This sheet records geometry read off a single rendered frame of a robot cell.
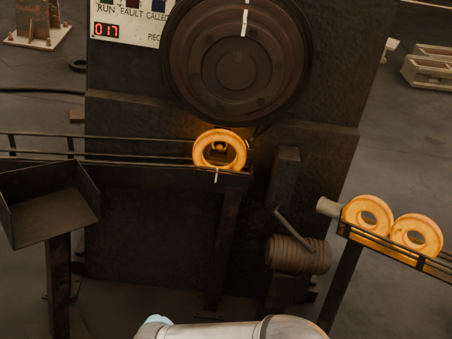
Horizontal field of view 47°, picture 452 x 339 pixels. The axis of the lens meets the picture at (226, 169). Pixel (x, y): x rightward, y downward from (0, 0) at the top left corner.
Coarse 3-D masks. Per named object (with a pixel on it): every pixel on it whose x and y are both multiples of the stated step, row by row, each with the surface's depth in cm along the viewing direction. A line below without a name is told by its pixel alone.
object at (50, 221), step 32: (64, 160) 167; (0, 192) 149; (32, 192) 166; (64, 192) 171; (96, 192) 158; (32, 224) 158; (64, 224) 159; (64, 256) 171; (64, 288) 179; (64, 320) 188
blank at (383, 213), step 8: (352, 200) 168; (360, 200) 166; (368, 200) 164; (376, 200) 164; (352, 208) 169; (360, 208) 167; (368, 208) 165; (376, 208) 164; (384, 208) 162; (344, 216) 172; (352, 216) 170; (360, 216) 171; (376, 216) 165; (384, 216) 163; (392, 216) 164; (360, 224) 170; (368, 224) 171; (376, 224) 169; (384, 224) 164; (392, 224) 164; (376, 232) 167; (384, 232) 165; (368, 240) 170
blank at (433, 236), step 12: (408, 216) 159; (420, 216) 158; (396, 228) 162; (408, 228) 159; (420, 228) 157; (432, 228) 155; (396, 240) 164; (408, 240) 164; (432, 240) 156; (408, 252) 163; (432, 252) 158
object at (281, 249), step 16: (272, 240) 181; (288, 240) 180; (320, 240) 184; (272, 256) 179; (288, 256) 177; (304, 256) 178; (320, 256) 178; (272, 272) 184; (288, 272) 185; (304, 272) 183; (320, 272) 180; (272, 288) 187; (288, 288) 187; (272, 304) 192; (256, 320) 204
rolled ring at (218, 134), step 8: (216, 128) 174; (200, 136) 175; (208, 136) 173; (216, 136) 173; (224, 136) 172; (232, 136) 173; (200, 144) 174; (232, 144) 174; (240, 144) 174; (192, 152) 176; (200, 152) 176; (240, 152) 176; (200, 160) 178; (240, 160) 178; (224, 168) 181; (232, 168) 180; (240, 168) 180
